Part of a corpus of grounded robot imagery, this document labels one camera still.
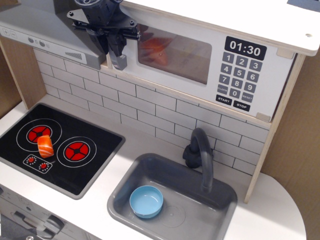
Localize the white wooden microwave cabinet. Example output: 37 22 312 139
99 0 320 201

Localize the white toy microwave door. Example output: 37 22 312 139
109 21 295 122

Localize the orange toy carrot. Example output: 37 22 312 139
138 37 173 66

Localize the dark grey faucet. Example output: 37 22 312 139
182 128 214 193

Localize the grey range hood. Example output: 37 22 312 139
0 0 106 70

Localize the grey oven front handle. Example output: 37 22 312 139
11 211 65 240

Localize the light blue bowl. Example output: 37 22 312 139
129 185 164 219

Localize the salmon sushi toy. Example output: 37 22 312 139
37 135 54 158

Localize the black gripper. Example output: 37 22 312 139
67 0 141 57

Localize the grey sink basin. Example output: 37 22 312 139
107 153 238 240

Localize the black toy stove top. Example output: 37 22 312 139
0 103 125 200

